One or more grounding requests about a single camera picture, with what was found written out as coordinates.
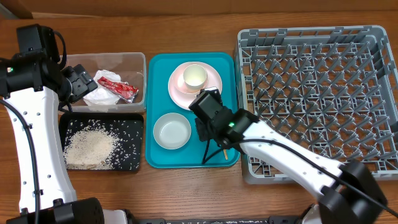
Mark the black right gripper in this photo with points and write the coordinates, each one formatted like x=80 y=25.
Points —
x=201 y=134

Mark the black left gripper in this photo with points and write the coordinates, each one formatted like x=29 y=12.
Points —
x=82 y=81

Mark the white tissue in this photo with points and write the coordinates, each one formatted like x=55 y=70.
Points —
x=101 y=95

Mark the wooden chopstick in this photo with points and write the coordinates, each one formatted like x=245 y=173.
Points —
x=225 y=154

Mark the red snack wrapper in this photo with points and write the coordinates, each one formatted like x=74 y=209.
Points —
x=122 y=89

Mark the grey bowl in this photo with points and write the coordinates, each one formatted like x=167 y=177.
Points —
x=172 y=131

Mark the white rice pile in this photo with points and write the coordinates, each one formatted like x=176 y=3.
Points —
x=90 y=147

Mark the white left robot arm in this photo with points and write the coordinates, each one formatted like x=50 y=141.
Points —
x=32 y=87

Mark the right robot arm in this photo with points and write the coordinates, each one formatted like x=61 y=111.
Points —
x=345 y=193

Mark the clear plastic waste bin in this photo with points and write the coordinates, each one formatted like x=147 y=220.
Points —
x=130 y=66

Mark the grey dishwasher rack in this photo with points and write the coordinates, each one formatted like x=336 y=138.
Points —
x=332 y=90

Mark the white cup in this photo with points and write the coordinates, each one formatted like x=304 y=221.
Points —
x=195 y=76

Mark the black plastic tray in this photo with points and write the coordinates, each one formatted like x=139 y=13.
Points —
x=133 y=124

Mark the teal serving tray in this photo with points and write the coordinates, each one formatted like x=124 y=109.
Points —
x=159 y=103

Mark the black mounting rail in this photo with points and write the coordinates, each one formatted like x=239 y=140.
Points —
x=288 y=219

